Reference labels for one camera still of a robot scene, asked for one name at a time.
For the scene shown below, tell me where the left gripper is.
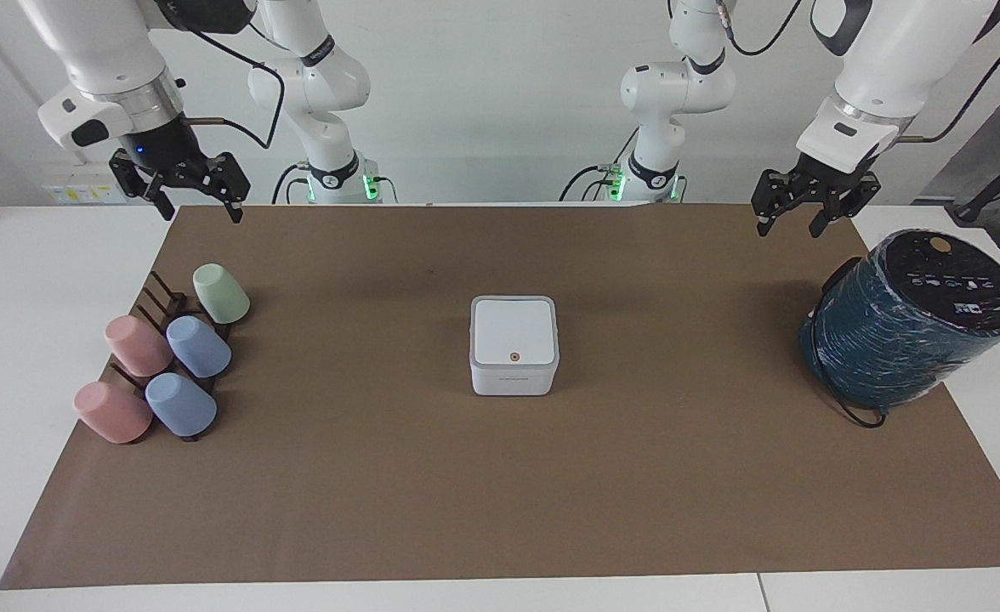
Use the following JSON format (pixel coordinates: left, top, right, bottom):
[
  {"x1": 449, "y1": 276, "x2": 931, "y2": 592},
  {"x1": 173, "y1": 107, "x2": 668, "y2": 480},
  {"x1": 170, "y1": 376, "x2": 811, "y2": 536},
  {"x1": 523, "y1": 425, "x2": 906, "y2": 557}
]
[{"x1": 750, "y1": 152, "x2": 883, "y2": 240}]

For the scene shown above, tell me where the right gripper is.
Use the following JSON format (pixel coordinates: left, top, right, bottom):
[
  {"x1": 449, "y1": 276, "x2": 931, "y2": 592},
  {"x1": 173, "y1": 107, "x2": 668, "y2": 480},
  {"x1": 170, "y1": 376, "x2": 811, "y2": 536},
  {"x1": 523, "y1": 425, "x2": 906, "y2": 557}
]
[{"x1": 108, "y1": 115, "x2": 253, "y2": 224}]

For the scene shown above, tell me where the white square trash can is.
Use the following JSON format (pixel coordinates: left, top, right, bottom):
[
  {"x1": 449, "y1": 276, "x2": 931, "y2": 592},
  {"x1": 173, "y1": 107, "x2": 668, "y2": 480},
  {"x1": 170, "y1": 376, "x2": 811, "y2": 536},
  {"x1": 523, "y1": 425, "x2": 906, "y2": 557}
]
[{"x1": 469, "y1": 294, "x2": 561, "y2": 398}]

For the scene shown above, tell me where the dark cup rack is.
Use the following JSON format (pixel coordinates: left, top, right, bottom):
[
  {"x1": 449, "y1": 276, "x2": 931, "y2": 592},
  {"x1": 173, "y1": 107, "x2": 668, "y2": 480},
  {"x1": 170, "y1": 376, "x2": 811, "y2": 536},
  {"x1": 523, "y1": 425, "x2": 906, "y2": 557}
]
[{"x1": 108, "y1": 269, "x2": 234, "y2": 444}]

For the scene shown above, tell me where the green cup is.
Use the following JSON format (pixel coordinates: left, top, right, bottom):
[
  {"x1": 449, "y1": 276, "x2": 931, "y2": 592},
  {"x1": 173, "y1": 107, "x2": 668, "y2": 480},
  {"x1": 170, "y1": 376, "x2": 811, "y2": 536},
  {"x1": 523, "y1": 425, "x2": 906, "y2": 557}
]
[{"x1": 191, "y1": 263, "x2": 252, "y2": 326}]

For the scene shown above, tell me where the plastic-wrapped dark teal round speaker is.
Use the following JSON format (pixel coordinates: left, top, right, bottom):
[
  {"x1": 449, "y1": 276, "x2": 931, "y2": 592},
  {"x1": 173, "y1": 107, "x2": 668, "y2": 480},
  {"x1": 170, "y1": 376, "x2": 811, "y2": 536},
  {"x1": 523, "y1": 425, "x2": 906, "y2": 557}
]
[{"x1": 798, "y1": 228, "x2": 1000, "y2": 414}]

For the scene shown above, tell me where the blue cup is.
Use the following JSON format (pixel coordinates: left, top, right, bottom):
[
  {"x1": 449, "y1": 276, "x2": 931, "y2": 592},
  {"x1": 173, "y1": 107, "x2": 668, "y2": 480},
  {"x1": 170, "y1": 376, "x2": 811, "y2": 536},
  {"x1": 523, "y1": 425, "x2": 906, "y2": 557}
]
[
  {"x1": 165, "y1": 315, "x2": 233, "y2": 380},
  {"x1": 144, "y1": 372, "x2": 219, "y2": 439}
]

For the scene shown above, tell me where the pink cup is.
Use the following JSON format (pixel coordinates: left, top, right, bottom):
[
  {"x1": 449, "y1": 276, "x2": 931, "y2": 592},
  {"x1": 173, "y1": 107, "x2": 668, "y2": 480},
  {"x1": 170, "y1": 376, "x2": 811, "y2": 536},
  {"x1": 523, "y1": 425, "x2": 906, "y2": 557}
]
[
  {"x1": 104, "y1": 314, "x2": 174, "y2": 378},
  {"x1": 73, "y1": 381, "x2": 154, "y2": 445}
]

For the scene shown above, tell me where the black stand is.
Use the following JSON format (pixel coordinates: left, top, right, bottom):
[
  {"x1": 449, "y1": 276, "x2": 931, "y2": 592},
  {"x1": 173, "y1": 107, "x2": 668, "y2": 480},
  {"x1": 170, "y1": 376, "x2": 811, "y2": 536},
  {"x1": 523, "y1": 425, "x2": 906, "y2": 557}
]
[{"x1": 949, "y1": 151, "x2": 1000, "y2": 227}]

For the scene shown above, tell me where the white wall socket strip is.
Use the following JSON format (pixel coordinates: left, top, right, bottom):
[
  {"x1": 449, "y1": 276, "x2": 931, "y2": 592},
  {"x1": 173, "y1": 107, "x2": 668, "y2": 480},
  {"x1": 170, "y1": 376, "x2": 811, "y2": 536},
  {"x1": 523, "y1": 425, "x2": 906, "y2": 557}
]
[{"x1": 41, "y1": 173, "x2": 129, "y2": 206}]

